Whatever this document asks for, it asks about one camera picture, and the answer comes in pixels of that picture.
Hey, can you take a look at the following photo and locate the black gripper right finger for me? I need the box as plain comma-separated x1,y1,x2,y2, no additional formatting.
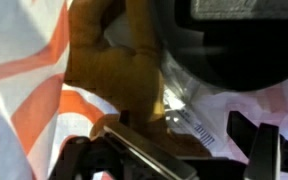
226,111,288,180

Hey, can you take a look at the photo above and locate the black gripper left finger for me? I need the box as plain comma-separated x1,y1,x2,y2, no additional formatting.
48,110,198,180

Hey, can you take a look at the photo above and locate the brown moose toy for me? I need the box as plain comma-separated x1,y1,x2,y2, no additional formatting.
64,0,212,158

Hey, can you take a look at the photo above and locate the black round bowl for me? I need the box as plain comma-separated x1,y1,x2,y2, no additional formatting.
157,0,288,93

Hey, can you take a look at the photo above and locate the white printed paper tag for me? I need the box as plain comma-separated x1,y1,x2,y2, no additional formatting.
163,94,219,148

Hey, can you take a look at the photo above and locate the white orange plastic bag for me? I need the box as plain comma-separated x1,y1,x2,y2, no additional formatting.
0,0,288,180

